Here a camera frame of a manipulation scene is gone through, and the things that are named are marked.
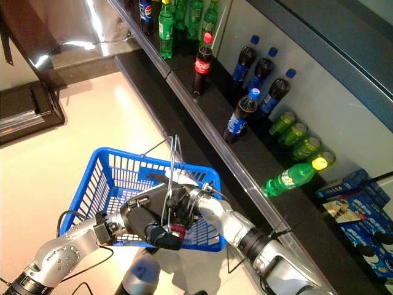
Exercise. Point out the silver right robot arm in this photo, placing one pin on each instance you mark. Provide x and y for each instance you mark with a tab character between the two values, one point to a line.
233	221

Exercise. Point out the cola bottle blue label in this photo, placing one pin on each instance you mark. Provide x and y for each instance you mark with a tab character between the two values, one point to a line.
261	72
274	95
244	64
236	123

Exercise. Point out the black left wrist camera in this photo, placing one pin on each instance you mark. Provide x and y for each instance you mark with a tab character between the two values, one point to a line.
102	230

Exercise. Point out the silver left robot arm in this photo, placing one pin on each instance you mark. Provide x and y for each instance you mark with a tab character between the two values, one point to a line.
61	252

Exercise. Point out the black shelf board clear rail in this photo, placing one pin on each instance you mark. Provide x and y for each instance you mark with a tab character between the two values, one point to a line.
215	104

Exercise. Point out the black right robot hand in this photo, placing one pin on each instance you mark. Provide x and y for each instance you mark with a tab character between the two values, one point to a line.
182	202

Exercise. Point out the white panel shelf unit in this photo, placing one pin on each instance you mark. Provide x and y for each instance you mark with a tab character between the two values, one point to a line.
30	104

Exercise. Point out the narrow blue cookie box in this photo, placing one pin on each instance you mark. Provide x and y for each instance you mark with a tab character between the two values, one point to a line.
368	184
334	189

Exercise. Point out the Pepsi bottle round logo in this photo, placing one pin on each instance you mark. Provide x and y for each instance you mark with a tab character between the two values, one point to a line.
145	15

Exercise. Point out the ice cream cone box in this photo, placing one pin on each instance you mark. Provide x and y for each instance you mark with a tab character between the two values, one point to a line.
344	209

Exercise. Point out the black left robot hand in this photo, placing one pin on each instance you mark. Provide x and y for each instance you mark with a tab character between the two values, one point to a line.
144	212

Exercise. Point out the blue plastic shopping basket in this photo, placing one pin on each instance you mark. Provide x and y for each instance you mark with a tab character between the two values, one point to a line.
215	244

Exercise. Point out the black plinth shelf board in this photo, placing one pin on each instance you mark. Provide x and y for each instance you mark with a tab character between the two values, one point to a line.
159	101

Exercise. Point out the dark blue metal shelf board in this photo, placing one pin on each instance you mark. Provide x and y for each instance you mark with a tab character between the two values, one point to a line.
337	37

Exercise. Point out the grey left robot leg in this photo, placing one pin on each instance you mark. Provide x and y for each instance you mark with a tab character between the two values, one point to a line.
141	273

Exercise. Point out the Coca-Cola bottle red cap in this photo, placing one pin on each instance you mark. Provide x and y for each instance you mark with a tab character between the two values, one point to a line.
202	66

